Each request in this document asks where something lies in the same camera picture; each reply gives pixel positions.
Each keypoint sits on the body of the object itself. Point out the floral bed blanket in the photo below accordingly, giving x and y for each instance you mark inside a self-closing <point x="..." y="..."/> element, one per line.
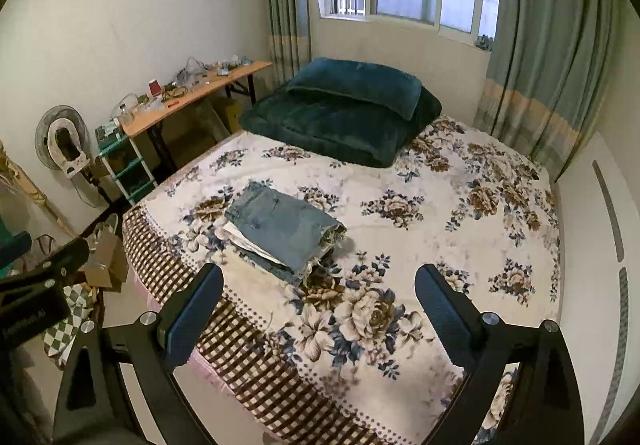
<point x="380" y="245"/>

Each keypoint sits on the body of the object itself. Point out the standing electric fan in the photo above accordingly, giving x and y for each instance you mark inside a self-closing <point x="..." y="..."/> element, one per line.
<point x="60" y="137"/>

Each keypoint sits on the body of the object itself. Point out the green curtain with beige band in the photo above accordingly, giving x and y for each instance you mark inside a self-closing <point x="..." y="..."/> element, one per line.
<point x="550" y="50"/>
<point x="287" y="0"/>

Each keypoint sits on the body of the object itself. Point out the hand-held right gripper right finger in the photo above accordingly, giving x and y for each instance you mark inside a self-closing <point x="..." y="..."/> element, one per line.
<point x="446" y="320"/>

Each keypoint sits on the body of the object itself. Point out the red paper cup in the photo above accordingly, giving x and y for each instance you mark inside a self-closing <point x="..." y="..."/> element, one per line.
<point x="155" y="88"/>

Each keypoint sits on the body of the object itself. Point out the dark green folded quilt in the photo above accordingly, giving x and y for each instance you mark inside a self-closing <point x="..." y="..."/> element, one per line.
<point x="330" y="130"/>

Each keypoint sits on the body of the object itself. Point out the green white checkered cloth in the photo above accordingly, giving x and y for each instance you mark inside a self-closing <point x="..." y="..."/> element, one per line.
<point x="67" y="320"/>

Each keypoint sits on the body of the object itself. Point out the yellow box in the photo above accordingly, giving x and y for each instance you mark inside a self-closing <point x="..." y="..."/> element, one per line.
<point x="231" y="112"/>

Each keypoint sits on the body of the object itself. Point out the dark green pillow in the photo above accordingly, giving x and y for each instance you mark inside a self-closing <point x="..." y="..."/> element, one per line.
<point x="357" y="85"/>

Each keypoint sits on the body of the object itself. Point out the white green shelf rack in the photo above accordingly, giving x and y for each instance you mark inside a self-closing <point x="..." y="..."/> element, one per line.
<point x="125" y="165"/>

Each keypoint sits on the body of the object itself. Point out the blue denim pants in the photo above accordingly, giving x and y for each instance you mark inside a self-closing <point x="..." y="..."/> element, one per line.
<point x="282" y="227"/>

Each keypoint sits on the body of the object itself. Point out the cardboard box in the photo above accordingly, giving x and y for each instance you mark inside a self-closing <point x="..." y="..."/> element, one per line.
<point x="102" y="257"/>

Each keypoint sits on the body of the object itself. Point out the wooden folding table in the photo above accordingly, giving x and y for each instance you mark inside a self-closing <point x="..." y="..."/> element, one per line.
<point x="195" y="92"/>

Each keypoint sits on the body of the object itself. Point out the clutter of small table items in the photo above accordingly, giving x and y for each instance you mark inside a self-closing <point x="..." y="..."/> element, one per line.
<point x="192" y="72"/>

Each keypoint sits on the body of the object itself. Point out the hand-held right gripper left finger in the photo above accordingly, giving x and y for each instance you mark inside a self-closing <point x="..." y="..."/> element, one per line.
<point x="186" y="325"/>

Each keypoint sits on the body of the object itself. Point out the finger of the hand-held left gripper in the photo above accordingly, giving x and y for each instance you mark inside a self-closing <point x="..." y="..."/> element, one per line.
<point x="65" y="257"/>

